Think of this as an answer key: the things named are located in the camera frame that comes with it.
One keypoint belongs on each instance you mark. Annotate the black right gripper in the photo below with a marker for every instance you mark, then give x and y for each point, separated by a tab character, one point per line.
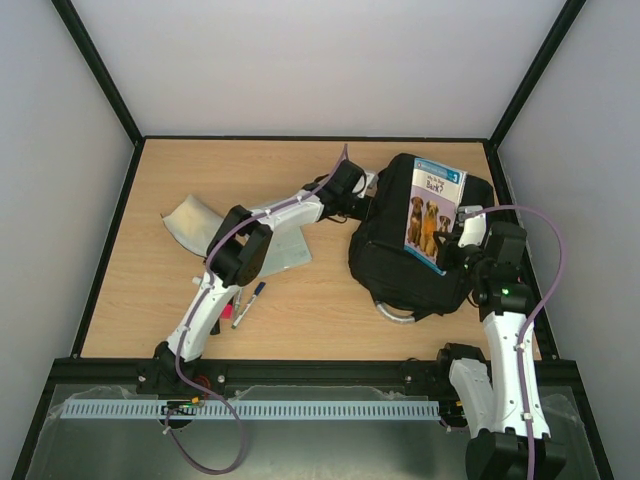
447	252

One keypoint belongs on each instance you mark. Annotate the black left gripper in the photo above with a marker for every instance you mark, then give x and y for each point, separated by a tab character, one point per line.
364	215

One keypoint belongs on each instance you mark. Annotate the black student backpack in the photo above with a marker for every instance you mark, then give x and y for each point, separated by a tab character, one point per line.
402	288

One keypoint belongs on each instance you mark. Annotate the dog picture book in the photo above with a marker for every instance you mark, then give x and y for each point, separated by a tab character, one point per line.
435	194

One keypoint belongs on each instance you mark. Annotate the grey Great Gatsby book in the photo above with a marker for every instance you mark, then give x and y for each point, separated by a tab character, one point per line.
287	250

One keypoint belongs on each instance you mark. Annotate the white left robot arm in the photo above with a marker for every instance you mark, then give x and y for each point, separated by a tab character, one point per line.
234	259

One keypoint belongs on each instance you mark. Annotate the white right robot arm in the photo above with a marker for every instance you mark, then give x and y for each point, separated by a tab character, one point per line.
509	435

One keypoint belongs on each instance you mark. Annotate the blue cap white marker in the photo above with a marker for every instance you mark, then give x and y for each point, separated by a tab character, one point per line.
251	301

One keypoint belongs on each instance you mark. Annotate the white fabric pouch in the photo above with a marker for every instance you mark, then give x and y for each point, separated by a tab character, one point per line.
193	225

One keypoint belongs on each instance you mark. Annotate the pink black highlighter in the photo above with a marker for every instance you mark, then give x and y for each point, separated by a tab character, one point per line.
228	311

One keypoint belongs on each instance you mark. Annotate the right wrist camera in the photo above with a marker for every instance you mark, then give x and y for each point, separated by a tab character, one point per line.
472	222

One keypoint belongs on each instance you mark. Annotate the light blue cable duct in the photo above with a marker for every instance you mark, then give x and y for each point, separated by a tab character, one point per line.
252	410

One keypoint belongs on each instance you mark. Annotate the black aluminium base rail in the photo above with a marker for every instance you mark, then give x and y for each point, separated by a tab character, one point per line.
225	377

